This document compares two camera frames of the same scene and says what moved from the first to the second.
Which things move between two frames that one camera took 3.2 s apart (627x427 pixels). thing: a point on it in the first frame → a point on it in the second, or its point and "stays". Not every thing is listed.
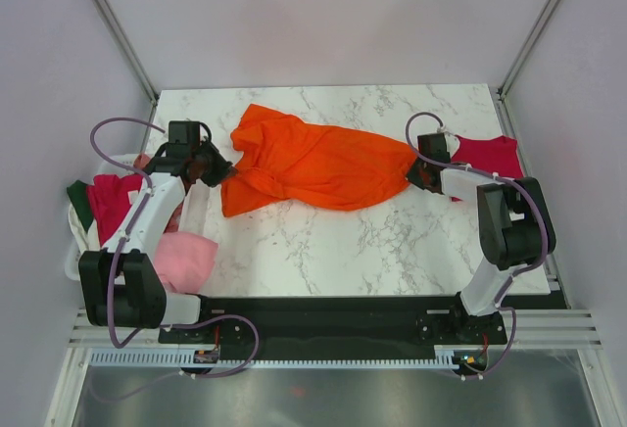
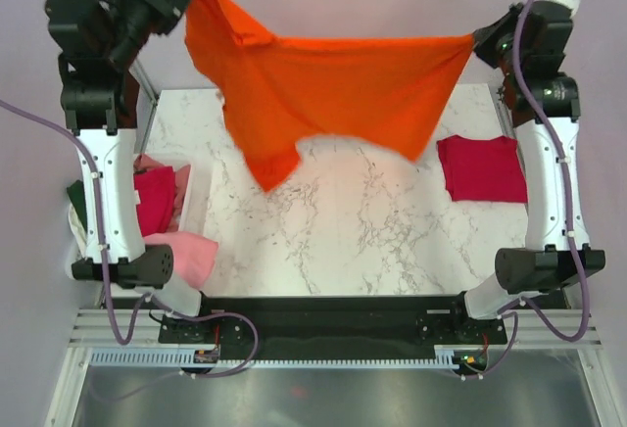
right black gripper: (412, 176) → (486, 38)
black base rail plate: (407, 321) stays
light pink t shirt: (184, 260) stays
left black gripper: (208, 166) → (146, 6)
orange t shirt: (285, 159) → (283, 90)
